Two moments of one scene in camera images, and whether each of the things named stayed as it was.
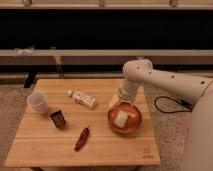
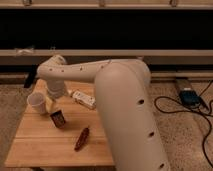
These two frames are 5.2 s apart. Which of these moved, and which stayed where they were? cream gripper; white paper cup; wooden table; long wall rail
Moved: cream gripper
Stayed: white paper cup; long wall rail; wooden table
